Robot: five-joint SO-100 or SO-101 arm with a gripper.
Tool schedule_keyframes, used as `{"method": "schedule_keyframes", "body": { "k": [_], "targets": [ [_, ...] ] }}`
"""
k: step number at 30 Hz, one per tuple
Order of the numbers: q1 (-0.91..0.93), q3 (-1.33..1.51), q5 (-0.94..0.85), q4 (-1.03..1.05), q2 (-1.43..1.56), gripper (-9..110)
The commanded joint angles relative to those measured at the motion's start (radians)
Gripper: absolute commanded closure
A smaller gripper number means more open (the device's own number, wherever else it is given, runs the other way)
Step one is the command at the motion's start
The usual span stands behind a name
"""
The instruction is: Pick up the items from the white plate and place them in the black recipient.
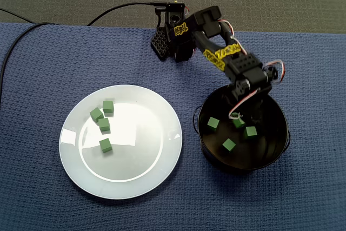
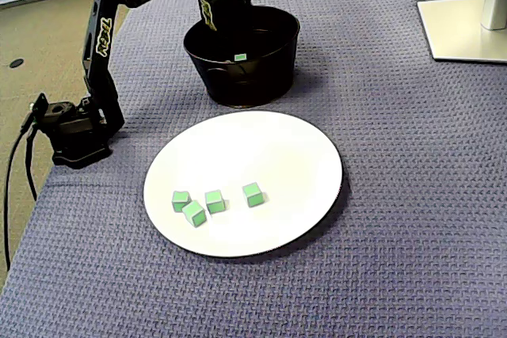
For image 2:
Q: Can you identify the blue woven mat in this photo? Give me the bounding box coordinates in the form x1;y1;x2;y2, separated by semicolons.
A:
0;0;507;338

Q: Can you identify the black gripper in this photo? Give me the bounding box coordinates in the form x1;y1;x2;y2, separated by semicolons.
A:
197;0;253;34

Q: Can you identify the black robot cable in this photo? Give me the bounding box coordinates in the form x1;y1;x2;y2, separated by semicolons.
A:
2;131;25;272
24;131;39;201

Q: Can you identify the black metal bucket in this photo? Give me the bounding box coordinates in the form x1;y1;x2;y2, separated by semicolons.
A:
182;5;301;109

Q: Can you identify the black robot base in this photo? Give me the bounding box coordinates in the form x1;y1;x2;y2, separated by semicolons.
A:
31;92;124;169

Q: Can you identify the white monitor stand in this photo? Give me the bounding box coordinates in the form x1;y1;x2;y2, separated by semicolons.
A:
417;0;507;64

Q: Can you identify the white round plate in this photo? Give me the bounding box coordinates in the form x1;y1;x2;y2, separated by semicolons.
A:
142;109;344;259

